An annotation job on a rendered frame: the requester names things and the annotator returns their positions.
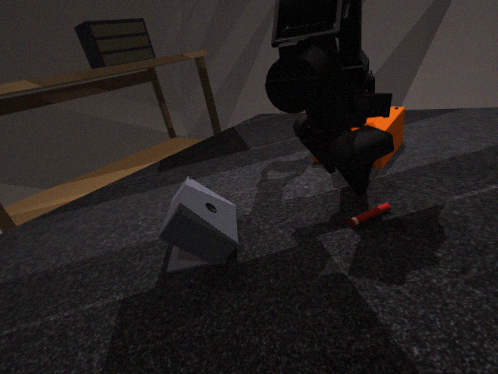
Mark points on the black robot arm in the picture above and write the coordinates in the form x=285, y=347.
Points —
x=309, y=60

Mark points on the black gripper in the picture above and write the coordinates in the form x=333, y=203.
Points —
x=353, y=153

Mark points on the red peg with white band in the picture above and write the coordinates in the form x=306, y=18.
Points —
x=369, y=214

